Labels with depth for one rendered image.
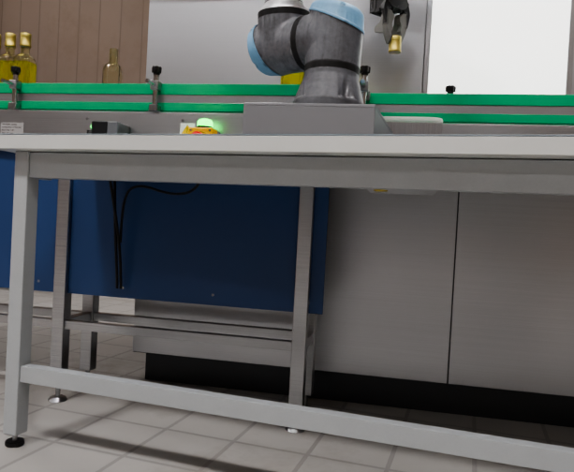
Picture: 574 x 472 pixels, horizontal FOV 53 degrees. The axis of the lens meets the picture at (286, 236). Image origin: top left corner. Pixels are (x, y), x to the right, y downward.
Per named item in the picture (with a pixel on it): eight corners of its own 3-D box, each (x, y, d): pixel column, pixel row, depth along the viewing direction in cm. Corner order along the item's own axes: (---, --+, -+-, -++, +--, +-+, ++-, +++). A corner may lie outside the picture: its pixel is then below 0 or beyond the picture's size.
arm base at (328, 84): (356, 107, 110) (360, 55, 110) (282, 105, 115) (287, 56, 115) (370, 125, 124) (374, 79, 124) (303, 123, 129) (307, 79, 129)
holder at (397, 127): (434, 169, 159) (435, 140, 159) (440, 156, 133) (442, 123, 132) (372, 167, 163) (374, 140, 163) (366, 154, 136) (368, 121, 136)
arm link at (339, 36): (340, 55, 111) (346, -13, 111) (287, 64, 120) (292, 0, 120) (371, 74, 121) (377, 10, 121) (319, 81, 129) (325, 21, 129)
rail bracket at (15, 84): (22, 111, 176) (24, 67, 176) (7, 106, 169) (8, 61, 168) (11, 111, 177) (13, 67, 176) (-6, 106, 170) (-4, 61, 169)
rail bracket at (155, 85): (163, 113, 167) (165, 67, 167) (152, 109, 160) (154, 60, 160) (150, 113, 168) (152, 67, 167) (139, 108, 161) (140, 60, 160)
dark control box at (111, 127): (129, 154, 167) (130, 126, 167) (115, 151, 159) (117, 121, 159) (103, 154, 169) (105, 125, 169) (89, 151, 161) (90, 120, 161)
